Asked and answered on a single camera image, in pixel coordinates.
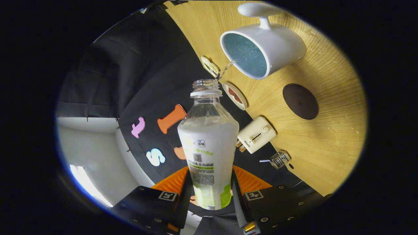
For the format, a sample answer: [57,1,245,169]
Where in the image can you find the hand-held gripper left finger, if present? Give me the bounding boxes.
[113,166,193,235]

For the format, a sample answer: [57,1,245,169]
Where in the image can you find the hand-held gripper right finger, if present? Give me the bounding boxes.
[231,165,315,235]

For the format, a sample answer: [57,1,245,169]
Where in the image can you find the clear juice bottle white label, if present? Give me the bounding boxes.
[177,79,240,210]

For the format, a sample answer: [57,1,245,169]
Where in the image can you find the dark brown round coaster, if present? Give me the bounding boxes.
[282,83,319,120]

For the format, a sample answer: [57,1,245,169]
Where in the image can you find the white cup with handle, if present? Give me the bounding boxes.
[220,2,307,80]

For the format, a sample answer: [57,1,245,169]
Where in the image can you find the white toaster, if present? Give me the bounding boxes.
[236,116,277,154]

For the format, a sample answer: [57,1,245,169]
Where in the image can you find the large ceiling light panel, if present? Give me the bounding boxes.
[70,165,113,208]

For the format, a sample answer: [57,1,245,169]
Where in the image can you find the white round plate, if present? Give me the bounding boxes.
[222,82,248,111]

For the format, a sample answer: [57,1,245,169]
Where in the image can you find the brown food on plate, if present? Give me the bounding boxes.
[228,87,244,104]

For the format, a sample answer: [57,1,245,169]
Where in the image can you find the wooden table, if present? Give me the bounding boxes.
[163,0,368,197]

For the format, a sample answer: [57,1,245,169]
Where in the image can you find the white divided snack tray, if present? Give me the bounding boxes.
[201,56,220,78]

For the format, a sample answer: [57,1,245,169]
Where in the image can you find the metal wire utensil holder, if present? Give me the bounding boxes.
[270,151,291,169]

